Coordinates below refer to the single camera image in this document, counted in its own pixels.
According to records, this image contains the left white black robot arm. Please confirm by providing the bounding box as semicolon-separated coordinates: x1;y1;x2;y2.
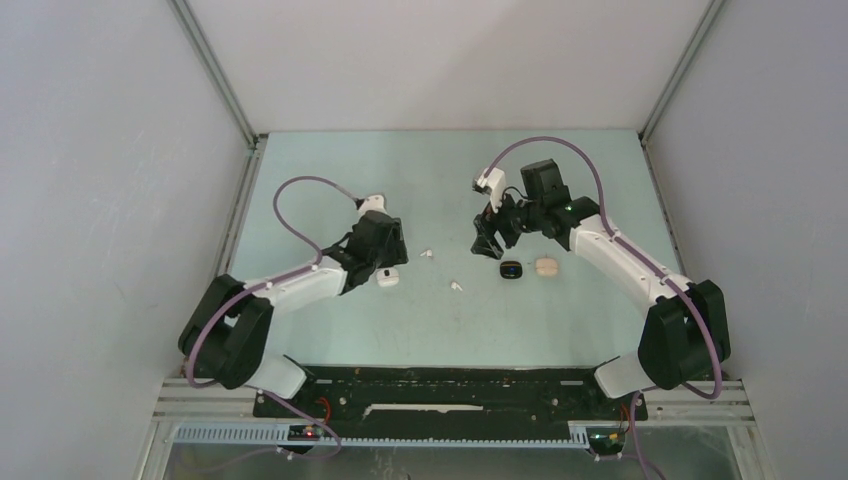
178;210;408;417

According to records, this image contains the pink earbud charging case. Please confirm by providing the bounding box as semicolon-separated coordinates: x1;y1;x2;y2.
534;257;559;278

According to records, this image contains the white earbud charging case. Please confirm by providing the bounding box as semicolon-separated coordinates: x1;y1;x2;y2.
375;267;400;288

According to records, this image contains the aluminium rail frame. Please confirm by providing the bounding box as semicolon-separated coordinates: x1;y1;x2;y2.
134;378;774;479

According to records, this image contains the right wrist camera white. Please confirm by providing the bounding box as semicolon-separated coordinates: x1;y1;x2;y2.
472;168;507;213

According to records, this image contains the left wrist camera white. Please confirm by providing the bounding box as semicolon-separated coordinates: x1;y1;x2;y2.
355;193;387;217

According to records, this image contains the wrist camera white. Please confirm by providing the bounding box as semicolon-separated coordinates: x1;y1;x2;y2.
355;193;387;217
472;168;507;213

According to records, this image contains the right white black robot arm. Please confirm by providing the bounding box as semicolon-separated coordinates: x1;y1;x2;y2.
471;160;731;418

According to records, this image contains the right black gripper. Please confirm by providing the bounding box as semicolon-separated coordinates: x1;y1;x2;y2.
472;184;545;260

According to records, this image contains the black earbud charging case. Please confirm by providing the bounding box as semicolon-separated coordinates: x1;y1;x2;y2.
499;260;524;280

